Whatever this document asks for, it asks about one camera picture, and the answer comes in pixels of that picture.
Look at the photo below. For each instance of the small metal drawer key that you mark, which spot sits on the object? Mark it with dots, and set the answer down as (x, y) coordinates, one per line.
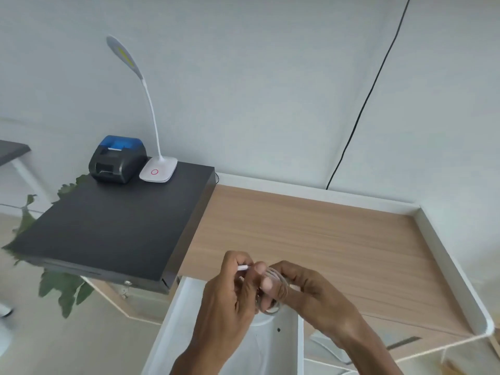
(125, 289)

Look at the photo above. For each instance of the black cash drawer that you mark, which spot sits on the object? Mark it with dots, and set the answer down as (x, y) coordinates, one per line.
(117, 226)

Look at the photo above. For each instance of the person's left hand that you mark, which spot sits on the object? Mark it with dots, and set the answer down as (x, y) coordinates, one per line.
(222, 308)

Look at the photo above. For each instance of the person's right fingers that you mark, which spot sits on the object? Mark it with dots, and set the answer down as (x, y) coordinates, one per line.
(279, 283)

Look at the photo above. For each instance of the person's right hand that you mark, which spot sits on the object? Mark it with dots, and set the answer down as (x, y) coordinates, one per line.
(316, 296)

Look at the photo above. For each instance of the person's right forearm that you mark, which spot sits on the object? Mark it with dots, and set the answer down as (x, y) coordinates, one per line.
(369, 347)

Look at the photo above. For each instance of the black and blue receipt printer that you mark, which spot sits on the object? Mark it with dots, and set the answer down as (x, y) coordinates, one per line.
(117, 158)

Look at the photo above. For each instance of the white chair base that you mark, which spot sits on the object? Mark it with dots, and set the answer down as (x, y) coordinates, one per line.
(4, 310)

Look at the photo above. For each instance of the white gooseneck desk lamp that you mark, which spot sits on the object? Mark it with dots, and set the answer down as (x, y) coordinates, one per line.
(152, 113)

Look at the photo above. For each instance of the person's left thumb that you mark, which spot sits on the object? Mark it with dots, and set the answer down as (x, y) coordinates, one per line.
(256, 287)

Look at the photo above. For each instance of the green leafy plant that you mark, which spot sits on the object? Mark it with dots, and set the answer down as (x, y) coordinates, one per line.
(62, 287)

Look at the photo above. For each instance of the white open drawer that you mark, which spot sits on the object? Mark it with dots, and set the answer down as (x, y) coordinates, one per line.
(183, 324)

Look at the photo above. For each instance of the person's left forearm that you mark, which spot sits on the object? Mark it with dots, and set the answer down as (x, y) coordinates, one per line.
(199, 361)

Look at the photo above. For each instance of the grey table with white leg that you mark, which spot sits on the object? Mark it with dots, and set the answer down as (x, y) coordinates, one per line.
(15, 156)

